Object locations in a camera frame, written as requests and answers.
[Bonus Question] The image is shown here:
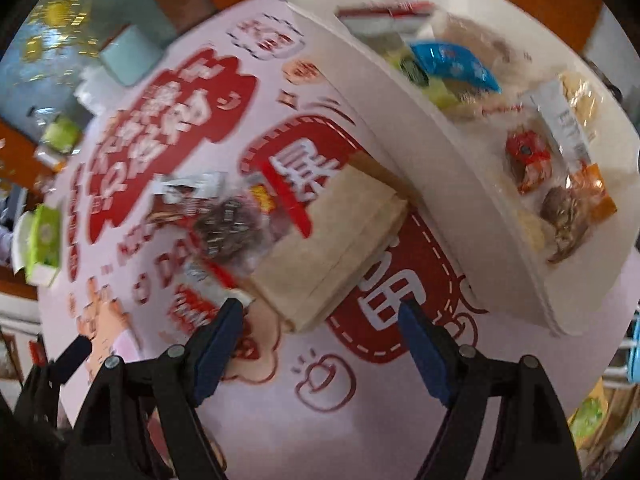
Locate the orange snack packet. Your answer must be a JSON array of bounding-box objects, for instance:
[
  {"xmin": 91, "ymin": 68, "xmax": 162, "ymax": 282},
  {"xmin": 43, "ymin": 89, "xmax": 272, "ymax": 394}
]
[{"xmin": 570, "ymin": 165, "xmax": 618, "ymax": 223}]

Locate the red and white snack packet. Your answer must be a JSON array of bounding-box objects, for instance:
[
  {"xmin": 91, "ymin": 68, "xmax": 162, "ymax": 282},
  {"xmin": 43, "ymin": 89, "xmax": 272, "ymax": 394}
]
[{"xmin": 150, "ymin": 172, "xmax": 236, "ymax": 221}]

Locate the yellow green package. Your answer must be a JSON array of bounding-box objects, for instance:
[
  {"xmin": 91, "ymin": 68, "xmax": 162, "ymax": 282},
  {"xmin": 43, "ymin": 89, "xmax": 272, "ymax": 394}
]
[{"xmin": 567, "ymin": 380, "xmax": 640, "ymax": 480}]

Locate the clear rice cracker packet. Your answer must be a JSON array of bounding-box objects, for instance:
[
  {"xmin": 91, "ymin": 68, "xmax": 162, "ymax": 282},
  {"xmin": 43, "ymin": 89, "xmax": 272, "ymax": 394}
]
[{"xmin": 557, "ymin": 71, "xmax": 601, "ymax": 131}]

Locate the green tissue box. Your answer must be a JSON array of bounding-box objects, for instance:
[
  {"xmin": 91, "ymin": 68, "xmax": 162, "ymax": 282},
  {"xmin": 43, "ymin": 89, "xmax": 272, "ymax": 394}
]
[{"xmin": 11, "ymin": 204, "xmax": 63, "ymax": 288}]

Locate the printed pink tablecloth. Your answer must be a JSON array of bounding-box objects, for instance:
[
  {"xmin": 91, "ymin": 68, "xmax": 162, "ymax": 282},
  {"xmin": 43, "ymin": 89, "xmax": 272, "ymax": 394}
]
[{"xmin": 37, "ymin": 0, "xmax": 601, "ymax": 480}]

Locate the beige bag with red label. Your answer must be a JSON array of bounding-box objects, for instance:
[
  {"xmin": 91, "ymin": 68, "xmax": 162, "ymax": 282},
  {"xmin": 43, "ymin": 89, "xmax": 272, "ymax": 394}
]
[{"xmin": 247, "ymin": 152, "xmax": 411, "ymax": 333}]

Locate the blue snack packet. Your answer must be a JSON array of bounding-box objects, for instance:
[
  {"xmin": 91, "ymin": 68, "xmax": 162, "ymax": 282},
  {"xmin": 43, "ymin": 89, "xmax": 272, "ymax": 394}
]
[{"xmin": 410, "ymin": 41, "xmax": 502, "ymax": 95}]

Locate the pale nougat cracker packet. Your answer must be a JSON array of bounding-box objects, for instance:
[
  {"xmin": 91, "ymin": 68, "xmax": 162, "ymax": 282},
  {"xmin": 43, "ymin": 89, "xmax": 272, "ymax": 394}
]
[
  {"xmin": 510, "ymin": 205, "xmax": 548, "ymax": 256},
  {"xmin": 435, "ymin": 10, "xmax": 521, "ymax": 61}
]

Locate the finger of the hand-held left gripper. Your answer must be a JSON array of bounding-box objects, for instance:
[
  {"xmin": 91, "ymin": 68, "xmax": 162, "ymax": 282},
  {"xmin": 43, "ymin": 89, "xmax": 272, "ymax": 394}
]
[{"xmin": 50, "ymin": 334, "xmax": 94, "ymax": 387}]

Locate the red lettered biscuit packet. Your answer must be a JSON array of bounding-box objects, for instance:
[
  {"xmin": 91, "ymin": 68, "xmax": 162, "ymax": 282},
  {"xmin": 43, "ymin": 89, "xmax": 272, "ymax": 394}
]
[{"xmin": 167, "ymin": 265, "xmax": 251, "ymax": 336}]

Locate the yellow green snack packet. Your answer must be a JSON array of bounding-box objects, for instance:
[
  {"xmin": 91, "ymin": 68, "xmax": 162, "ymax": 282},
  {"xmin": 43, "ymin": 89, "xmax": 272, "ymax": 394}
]
[{"xmin": 395, "ymin": 52, "xmax": 461, "ymax": 111}]

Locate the silver white snack packet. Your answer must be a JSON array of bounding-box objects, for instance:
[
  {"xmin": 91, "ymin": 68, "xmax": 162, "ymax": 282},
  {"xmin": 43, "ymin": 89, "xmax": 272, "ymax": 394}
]
[{"xmin": 530, "ymin": 80, "xmax": 593, "ymax": 161}]

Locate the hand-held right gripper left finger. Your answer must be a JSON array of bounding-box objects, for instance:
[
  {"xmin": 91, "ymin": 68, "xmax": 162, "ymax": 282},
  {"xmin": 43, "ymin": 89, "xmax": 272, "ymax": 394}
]
[{"xmin": 62, "ymin": 298, "xmax": 246, "ymax": 480}]

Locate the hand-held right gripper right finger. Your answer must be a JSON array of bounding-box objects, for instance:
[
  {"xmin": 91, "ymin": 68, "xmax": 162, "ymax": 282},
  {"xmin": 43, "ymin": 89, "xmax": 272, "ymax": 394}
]
[{"xmin": 397, "ymin": 299, "xmax": 584, "ymax": 480}]

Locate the red white grey snack packet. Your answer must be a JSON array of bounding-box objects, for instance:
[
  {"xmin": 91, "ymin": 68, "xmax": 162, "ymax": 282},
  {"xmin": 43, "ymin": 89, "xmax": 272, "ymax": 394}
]
[{"xmin": 336, "ymin": 2, "xmax": 436, "ymax": 36}]

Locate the mint green canister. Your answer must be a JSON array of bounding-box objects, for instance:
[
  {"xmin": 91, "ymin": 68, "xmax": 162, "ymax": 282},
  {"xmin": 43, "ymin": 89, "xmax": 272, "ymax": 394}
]
[{"xmin": 99, "ymin": 24, "xmax": 166, "ymax": 87}]

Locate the clear packet of brown snack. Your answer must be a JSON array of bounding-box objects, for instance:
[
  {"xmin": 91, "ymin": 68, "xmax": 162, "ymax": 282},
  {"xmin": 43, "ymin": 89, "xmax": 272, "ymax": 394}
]
[{"xmin": 542, "ymin": 187, "xmax": 593, "ymax": 263}]

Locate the small red snack packet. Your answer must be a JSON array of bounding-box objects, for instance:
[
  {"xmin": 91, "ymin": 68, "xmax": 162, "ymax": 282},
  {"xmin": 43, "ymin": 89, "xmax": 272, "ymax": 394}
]
[{"xmin": 505, "ymin": 130, "xmax": 551, "ymax": 196}]

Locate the metal can with orange base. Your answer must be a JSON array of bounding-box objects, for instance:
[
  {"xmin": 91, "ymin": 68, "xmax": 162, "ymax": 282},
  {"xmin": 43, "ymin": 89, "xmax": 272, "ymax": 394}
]
[{"xmin": 34, "ymin": 145, "xmax": 68, "ymax": 171}]

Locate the white plastic bin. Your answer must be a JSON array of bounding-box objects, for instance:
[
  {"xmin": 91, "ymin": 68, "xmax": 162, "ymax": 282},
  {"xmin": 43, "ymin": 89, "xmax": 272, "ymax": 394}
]
[{"xmin": 287, "ymin": 0, "xmax": 640, "ymax": 338}]

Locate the clear packet of dark seeds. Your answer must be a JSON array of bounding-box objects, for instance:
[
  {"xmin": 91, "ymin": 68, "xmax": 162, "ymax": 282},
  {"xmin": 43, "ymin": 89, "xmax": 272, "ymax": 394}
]
[{"xmin": 192, "ymin": 195, "xmax": 273, "ymax": 273}]

